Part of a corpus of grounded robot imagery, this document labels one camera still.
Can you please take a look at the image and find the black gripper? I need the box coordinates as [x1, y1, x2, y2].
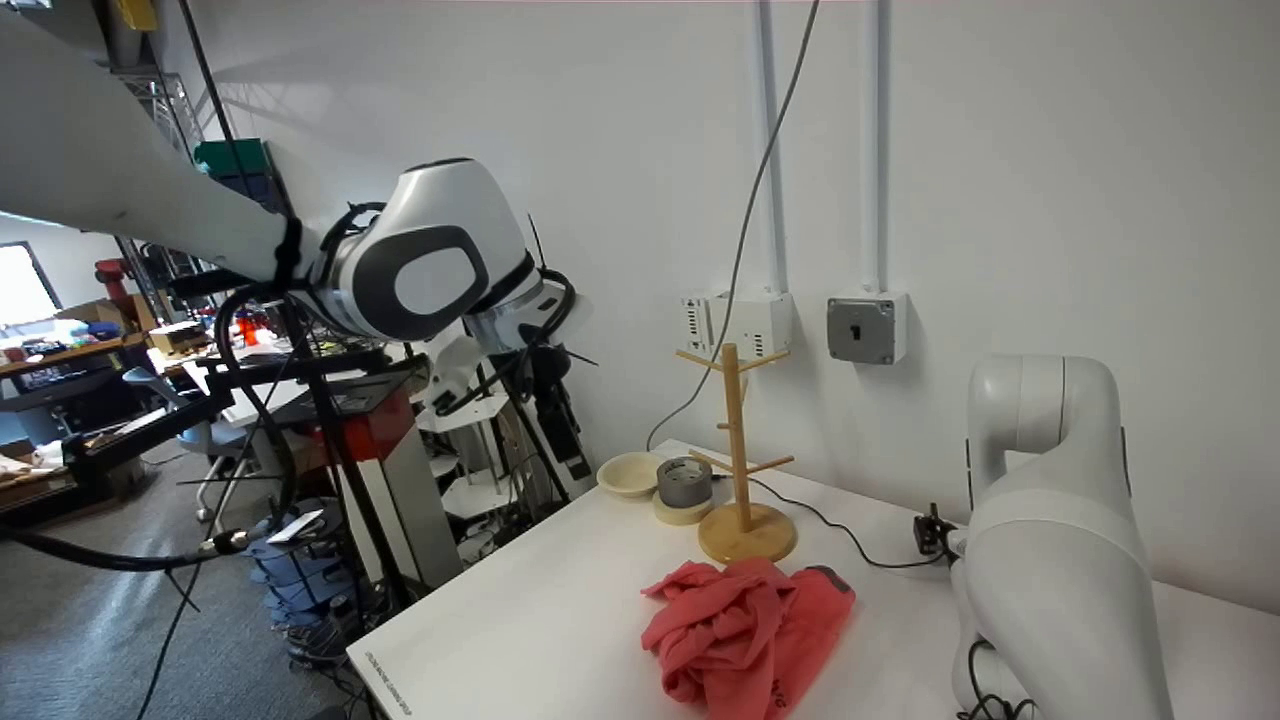
[494, 337, 601, 502]

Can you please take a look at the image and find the coral red sweatshirt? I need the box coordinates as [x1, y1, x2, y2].
[638, 558, 864, 720]

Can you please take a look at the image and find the cream bowl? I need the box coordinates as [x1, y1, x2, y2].
[593, 448, 667, 502]

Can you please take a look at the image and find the white tiered stand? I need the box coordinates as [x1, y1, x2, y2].
[416, 388, 523, 524]

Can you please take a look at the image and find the grey metal cup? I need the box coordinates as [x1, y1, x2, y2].
[654, 452, 721, 524]

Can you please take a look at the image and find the red and white machine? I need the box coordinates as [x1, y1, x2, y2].
[318, 384, 466, 591]

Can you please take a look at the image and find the wooden mug tree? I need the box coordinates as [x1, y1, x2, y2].
[673, 341, 802, 568]

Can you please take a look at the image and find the blue crate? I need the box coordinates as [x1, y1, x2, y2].
[237, 505, 370, 634]

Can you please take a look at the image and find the grey junction box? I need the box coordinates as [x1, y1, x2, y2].
[824, 293, 912, 368]

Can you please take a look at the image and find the black plug adapter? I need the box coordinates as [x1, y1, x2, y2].
[912, 502, 960, 563]

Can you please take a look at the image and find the green box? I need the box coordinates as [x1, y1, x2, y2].
[193, 137, 290, 215]

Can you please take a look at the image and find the yellow object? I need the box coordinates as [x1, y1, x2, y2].
[108, 0, 164, 37]

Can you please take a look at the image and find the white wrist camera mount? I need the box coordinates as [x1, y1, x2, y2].
[416, 333, 494, 401]

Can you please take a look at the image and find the black camera stand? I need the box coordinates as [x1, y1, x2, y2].
[57, 306, 414, 598]

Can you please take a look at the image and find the white wall socket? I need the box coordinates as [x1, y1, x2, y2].
[679, 288, 802, 366]

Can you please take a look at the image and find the thin black table cable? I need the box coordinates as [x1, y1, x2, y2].
[757, 478, 938, 577]

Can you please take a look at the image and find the grey hanging cable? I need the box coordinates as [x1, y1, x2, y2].
[646, 0, 824, 452]

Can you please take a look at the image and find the white wall conduit pipe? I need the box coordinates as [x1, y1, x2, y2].
[753, 0, 798, 296]
[864, 0, 896, 299]

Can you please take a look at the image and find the black cable at arm base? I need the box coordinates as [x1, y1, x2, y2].
[958, 638, 1042, 720]

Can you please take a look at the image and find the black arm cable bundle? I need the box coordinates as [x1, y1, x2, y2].
[0, 285, 307, 577]

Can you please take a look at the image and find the metal wire shelf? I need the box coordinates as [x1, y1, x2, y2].
[123, 66, 210, 151]

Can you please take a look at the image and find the black wall cable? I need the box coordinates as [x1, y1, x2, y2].
[178, 0, 239, 143]

